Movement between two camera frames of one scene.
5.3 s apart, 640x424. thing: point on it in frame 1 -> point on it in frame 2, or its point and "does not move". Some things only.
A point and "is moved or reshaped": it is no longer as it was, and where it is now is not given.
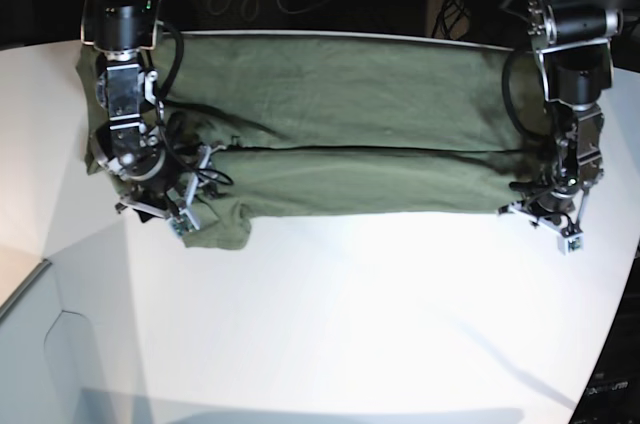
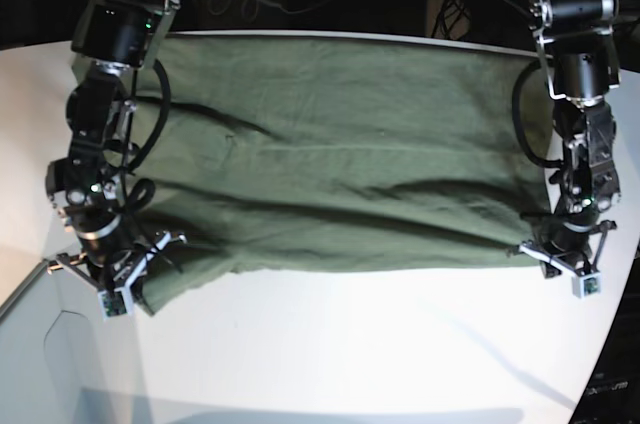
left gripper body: (174, 192) -> (113, 268)
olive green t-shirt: (315, 124) is moved or reshaped
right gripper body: (540, 204) -> (563, 247)
